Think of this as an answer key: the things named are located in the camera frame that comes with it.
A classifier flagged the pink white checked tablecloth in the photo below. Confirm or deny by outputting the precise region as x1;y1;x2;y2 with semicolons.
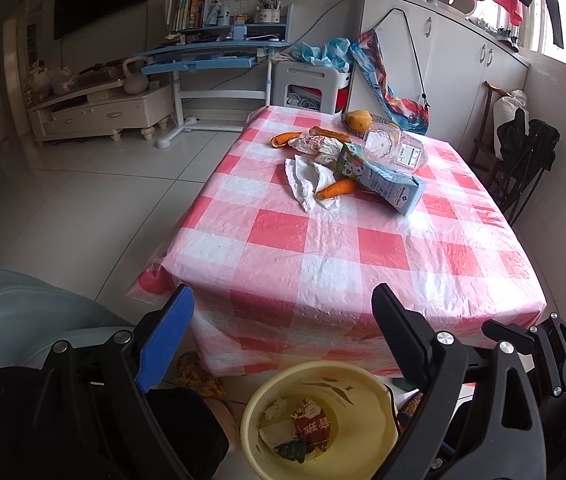
128;105;548;378

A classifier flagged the white pen holder cup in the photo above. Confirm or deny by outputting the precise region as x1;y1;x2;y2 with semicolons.
254;0;281;25

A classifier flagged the pale green plastic chair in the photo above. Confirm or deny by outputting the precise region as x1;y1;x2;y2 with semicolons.
0;266;136;411

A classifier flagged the colourful printed bag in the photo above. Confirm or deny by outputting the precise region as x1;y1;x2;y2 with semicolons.
350;30;431;135

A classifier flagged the white cabinet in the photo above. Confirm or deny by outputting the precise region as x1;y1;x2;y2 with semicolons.
350;0;534;161

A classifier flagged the crumpled wrapper tissue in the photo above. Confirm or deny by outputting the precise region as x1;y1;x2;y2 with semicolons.
290;132;336;156

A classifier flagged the row of books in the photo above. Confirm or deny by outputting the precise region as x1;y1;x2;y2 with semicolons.
164;0;214;32

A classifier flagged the wooden chair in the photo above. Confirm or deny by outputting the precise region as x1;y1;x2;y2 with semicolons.
468;80;508;181

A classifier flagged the blue plastic bag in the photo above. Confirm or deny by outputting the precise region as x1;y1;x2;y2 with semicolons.
288;37;354;68

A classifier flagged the pale kettlebell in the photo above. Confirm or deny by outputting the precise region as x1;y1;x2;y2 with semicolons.
122;57;150;96

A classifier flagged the long orange peel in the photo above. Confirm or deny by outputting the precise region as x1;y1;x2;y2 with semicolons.
309;126;351;142

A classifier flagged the black folding chair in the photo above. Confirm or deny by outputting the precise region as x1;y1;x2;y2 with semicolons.
488;110;561;226

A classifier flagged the white paper piece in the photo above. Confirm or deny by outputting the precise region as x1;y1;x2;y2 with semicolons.
259;421;296;448

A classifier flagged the clear plastic container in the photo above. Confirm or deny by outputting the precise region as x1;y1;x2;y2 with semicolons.
363;122;428;173

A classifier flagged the large white crumpled tissue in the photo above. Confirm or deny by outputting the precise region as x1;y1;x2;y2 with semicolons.
283;155;336;213

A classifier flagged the curled orange peel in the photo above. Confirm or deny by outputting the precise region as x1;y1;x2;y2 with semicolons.
270;131;304;148

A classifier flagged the yellow plastic bin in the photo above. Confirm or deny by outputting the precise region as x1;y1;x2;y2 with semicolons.
239;360;404;480

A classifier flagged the small orange peel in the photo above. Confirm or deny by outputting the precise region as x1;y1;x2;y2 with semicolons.
315;178;359;201

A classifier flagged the black cord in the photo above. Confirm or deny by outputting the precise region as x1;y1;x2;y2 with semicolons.
375;7;431;111

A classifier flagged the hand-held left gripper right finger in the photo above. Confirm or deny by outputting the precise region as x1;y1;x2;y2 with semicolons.
371;283;546;480

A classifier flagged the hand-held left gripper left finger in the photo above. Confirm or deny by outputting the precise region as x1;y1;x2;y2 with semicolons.
28;284;195;480

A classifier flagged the green wrapper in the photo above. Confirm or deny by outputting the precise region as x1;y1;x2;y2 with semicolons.
275;440;314;463

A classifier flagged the white plastic stool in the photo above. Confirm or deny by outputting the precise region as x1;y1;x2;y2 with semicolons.
270;57;354;115

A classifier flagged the blue white desk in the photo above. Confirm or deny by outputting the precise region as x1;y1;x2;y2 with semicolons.
130;4;295;150

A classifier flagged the yellow mango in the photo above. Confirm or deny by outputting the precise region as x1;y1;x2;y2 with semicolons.
345;109;375;132

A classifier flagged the yellow patterned cloth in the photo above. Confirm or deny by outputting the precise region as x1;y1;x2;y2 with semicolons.
173;351;226;400

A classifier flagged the blue green milk carton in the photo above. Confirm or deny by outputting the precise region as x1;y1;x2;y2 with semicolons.
333;142;428;217

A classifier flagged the crumpled tissue ball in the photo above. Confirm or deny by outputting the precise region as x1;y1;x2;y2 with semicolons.
262;397;291;421

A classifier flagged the cream television stand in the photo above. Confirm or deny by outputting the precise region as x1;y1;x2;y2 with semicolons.
26;67;174;143

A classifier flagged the red snack wrapper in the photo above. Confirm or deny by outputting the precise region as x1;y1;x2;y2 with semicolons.
289;397;331;453

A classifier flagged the small crumpled white tissue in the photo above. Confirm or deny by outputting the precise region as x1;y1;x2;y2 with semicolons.
313;140;344;166

